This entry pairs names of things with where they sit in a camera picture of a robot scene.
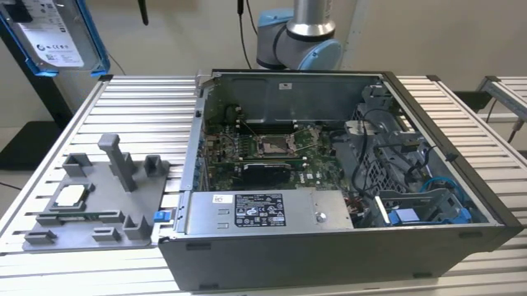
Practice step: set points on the green RAM stick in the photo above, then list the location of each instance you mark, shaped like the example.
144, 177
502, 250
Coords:
88, 216

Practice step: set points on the blue plastic case latch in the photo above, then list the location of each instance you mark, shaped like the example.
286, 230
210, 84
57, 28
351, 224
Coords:
162, 216

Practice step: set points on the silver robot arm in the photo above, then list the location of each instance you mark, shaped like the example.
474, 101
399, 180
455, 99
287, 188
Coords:
296, 37

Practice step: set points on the metal slat side table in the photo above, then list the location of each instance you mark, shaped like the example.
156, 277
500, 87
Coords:
504, 89

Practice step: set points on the black PC case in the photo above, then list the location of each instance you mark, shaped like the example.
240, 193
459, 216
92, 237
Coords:
308, 259

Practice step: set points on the grey perforated drive cage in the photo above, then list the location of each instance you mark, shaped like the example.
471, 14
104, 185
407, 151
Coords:
383, 166

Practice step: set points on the CPU socket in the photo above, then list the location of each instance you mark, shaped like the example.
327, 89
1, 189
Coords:
275, 145

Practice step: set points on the black RAM slot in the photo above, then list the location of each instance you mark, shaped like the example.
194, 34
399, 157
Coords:
267, 123
267, 126

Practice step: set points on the green motherboard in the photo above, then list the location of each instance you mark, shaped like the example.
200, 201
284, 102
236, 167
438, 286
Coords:
316, 175

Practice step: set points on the silver CPU chip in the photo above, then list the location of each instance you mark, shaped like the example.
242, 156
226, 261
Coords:
72, 195

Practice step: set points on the black graphics card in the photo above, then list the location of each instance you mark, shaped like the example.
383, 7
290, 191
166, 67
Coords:
266, 175

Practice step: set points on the grey disk bay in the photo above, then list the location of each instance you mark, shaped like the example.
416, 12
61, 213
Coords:
428, 206

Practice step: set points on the black hanging rod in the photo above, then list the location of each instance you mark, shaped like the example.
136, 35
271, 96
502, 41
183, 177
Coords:
144, 12

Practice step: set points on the grey plastic parts rack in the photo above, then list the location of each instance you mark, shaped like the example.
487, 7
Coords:
107, 222

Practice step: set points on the thin metal locking lever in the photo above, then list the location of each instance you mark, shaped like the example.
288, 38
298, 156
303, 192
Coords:
250, 127

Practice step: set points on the grey power supply unit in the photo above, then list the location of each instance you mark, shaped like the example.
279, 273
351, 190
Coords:
288, 212

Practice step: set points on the silver disk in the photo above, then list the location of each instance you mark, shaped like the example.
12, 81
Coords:
55, 40

